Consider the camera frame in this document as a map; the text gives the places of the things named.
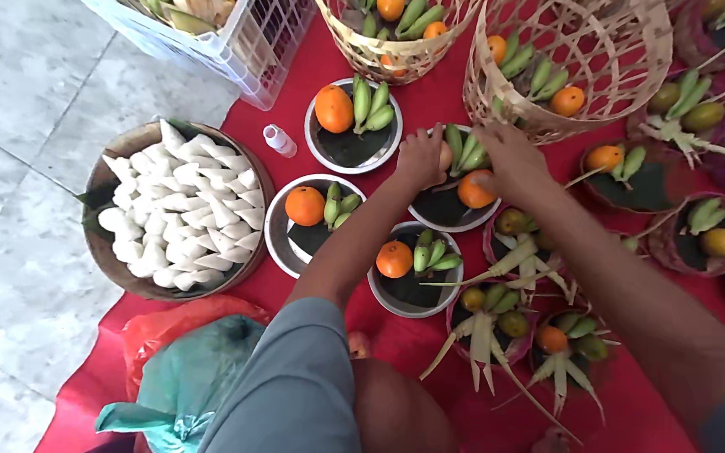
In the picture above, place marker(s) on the person's left hand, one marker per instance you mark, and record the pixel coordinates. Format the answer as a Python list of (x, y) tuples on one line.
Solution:
[(415, 161)]

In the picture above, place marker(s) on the person's right hand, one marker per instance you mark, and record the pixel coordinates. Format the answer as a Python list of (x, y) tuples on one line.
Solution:
[(517, 160)]

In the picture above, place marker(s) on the person's right fingers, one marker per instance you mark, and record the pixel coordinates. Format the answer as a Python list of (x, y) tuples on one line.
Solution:
[(488, 134)]

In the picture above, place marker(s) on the person's right thumb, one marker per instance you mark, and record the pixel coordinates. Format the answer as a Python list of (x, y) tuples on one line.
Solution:
[(488, 180)]

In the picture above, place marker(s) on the person's left fingers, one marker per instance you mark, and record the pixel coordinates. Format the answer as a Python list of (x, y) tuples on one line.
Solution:
[(426, 138)]

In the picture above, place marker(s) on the person's right forearm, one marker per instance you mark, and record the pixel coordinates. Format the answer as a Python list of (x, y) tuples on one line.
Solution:
[(633, 296)]

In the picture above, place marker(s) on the person's left forearm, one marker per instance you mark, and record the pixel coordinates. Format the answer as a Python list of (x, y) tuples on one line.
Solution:
[(348, 255)]

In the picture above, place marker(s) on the greenish brown fruit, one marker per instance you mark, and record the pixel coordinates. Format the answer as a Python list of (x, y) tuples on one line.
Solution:
[(512, 222), (664, 98), (513, 324), (703, 117), (472, 299), (591, 347)]

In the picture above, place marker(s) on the dark green leaf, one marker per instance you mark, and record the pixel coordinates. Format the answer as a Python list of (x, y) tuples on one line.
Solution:
[(308, 236), (413, 292), (347, 151), (642, 189), (438, 207)]

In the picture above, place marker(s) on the round metal bowl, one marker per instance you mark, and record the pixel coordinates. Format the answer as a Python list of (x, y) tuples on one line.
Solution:
[(313, 148), (394, 306), (274, 248), (454, 228)]

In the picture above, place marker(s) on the pale palm leaf ornament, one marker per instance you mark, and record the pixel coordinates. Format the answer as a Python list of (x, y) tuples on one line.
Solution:
[(513, 256), (559, 371), (481, 340), (683, 138)]

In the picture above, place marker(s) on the small clear plastic bottle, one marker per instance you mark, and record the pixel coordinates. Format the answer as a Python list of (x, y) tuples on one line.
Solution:
[(280, 141)]

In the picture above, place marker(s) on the large woven bamboo basket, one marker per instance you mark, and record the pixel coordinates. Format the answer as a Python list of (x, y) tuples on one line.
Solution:
[(627, 88)]

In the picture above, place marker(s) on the small brown woven basket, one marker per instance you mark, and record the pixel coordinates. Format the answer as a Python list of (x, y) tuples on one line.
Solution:
[(677, 189)]

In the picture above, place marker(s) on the red cloth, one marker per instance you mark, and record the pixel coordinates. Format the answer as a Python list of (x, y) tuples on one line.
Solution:
[(331, 308)]

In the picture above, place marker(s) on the white plastic crate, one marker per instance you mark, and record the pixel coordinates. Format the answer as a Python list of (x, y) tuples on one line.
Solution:
[(221, 55)]

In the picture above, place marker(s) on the yellow orange fruit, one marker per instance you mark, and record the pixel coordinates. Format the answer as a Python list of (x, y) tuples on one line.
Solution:
[(724, 242)]

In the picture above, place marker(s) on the person's legs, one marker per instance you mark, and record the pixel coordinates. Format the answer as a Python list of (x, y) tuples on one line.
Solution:
[(400, 412)]

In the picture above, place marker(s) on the pile of white cones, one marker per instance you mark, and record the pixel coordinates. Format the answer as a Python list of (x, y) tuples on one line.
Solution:
[(180, 214)]

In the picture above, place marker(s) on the pile of corn husks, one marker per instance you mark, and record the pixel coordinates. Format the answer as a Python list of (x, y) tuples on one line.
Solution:
[(196, 16)]

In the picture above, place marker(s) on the teal plastic bag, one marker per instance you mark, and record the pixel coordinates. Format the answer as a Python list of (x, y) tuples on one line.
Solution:
[(196, 365)]

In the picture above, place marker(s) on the red plastic bag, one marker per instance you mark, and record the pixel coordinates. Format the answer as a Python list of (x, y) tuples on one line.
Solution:
[(148, 327)]

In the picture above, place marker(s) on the green banana leaf lining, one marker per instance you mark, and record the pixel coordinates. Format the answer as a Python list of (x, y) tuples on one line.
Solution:
[(93, 200)]

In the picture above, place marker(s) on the round brown woven basket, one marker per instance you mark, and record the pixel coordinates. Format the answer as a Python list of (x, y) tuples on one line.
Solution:
[(107, 270)]

